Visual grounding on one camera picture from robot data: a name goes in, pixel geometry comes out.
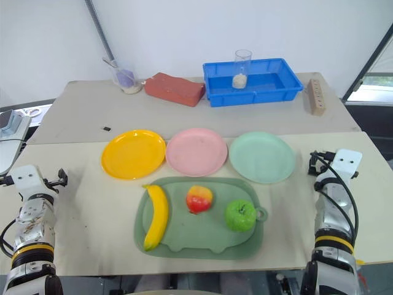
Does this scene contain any yellow banana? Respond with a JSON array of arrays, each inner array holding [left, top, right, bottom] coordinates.
[[141, 183, 170, 252]]

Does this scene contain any blue plastic bin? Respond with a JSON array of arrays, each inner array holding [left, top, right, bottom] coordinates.
[[202, 57, 304, 108]]

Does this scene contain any yellow plastic plate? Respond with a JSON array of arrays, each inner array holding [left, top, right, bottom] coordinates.
[[101, 129, 167, 181]]

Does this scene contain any wooden block with holes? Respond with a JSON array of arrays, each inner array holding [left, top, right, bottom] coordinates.
[[303, 78, 327, 117]]

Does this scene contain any clear beaker with purple contents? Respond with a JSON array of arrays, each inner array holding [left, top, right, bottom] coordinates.
[[109, 60, 145, 95]]

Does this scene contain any grey machine with blue part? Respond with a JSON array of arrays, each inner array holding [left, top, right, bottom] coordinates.
[[0, 109, 33, 176]]

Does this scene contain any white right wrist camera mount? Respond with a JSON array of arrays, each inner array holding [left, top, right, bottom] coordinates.
[[329, 149, 364, 186]]

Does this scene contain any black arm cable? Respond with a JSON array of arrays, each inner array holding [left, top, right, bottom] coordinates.
[[313, 152, 359, 254], [0, 218, 18, 259]]

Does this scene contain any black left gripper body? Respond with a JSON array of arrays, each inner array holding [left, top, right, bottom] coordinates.
[[42, 177, 61, 194]]

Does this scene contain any red brick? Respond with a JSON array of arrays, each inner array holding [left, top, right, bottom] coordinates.
[[144, 72, 206, 108]]

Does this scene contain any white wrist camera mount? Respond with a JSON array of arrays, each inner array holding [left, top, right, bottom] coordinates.
[[10, 164, 47, 201], [329, 149, 364, 186]]

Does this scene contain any green plastic tray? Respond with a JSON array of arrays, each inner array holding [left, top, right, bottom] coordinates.
[[133, 176, 268, 261]]

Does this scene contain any grey threaded metal rod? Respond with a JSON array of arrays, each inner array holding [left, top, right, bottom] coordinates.
[[84, 0, 119, 68]]

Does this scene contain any clear glass with grains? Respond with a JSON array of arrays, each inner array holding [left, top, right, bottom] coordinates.
[[232, 49, 252, 90]]

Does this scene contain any green plastic plate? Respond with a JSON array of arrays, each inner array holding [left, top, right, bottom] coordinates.
[[228, 131, 297, 185]]

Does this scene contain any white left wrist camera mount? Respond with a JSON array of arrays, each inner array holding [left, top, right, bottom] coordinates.
[[10, 164, 47, 201]]

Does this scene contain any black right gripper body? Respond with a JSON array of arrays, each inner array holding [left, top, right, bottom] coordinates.
[[315, 151, 336, 175]]

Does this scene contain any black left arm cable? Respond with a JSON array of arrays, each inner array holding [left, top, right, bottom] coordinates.
[[0, 218, 18, 259]]

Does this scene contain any red and yellow apple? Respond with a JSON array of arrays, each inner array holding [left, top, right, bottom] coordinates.
[[185, 184, 214, 215]]

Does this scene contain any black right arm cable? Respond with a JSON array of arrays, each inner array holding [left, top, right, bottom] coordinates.
[[313, 152, 359, 254]]

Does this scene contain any black window frame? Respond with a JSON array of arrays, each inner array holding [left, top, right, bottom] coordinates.
[[340, 0, 393, 107]]

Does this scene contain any green apple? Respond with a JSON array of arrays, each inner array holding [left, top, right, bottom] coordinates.
[[225, 199, 257, 232]]

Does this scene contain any pink plastic plate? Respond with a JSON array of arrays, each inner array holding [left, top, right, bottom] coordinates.
[[165, 127, 229, 178]]

